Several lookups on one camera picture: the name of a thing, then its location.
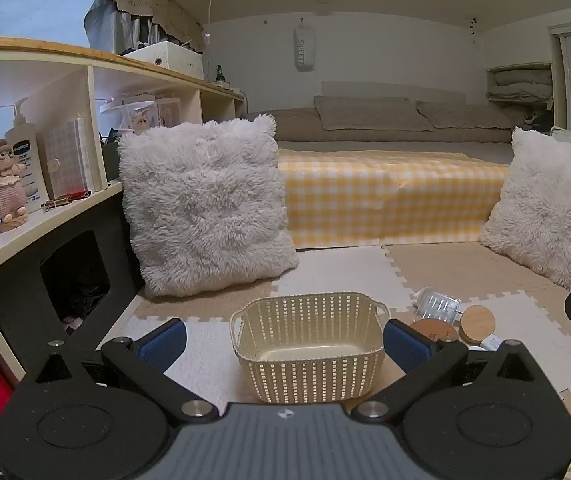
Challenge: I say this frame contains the beige bed pillow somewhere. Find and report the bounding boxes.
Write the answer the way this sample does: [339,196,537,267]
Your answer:
[415,100,516,131]
[314,95,433,132]

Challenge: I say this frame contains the handwritten paper banner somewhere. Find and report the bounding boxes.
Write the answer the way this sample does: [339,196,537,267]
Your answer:
[3,0,204,43]

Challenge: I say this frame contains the black cabinet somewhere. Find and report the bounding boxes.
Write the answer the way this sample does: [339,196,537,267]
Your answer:
[0,187,144,386]

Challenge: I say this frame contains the light wooden round lid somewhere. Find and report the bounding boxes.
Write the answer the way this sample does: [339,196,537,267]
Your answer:
[459,305,497,345]

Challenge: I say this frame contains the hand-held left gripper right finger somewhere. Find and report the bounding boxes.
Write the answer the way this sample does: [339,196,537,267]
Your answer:
[353,320,549,423]

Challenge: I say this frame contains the beige mattress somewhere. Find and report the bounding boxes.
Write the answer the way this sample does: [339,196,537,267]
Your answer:
[246,107,521,166]

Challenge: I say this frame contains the grey curtain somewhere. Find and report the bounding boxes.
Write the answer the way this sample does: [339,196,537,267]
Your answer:
[84,0,166,56]

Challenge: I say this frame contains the fluffy white pillow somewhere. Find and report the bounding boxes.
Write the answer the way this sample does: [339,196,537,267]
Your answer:
[117,114,300,300]
[479,127,571,293]

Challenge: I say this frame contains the white hanging banner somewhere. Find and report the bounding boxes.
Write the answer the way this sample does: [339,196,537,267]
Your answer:
[293,24,316,73]

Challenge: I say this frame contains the white lotion pump bottle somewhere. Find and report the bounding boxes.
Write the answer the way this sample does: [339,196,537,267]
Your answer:
[4,97,49,215]

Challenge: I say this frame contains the rabbit picture card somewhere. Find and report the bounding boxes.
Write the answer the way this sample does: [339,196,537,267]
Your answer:
[126,105,159,133]

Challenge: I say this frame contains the white wooden shelf unit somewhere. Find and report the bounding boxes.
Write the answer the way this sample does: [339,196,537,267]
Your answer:
[0,36,246,396]

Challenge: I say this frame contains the white tube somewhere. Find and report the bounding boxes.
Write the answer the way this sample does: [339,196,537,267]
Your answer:
[468,335,503,353]

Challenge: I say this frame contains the folded grey blankets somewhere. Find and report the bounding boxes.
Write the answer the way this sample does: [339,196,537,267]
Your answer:
[488,67,552,103]

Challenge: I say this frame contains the pink knitted doll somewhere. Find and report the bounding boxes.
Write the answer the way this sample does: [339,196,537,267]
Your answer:
[0,139,30,233]

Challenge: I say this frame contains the books on shelf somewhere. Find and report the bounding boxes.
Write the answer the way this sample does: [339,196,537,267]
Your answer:
[37,117,95,200]

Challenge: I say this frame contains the dark brown round lid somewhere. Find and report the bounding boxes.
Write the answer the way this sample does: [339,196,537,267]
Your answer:
[409,319,461,348]

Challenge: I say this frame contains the cream plastic basket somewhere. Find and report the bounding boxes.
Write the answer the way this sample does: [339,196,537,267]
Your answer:
[230,291,391,406]

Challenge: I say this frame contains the yellow checkered cushion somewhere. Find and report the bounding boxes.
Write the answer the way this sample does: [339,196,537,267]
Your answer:
[276,150,511,250]

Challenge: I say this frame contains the white storage box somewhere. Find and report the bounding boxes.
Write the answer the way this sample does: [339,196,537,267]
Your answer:
[120,41,204,81]

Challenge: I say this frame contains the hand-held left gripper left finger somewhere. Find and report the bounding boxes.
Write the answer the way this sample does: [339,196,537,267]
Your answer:
[18,318,219,423]

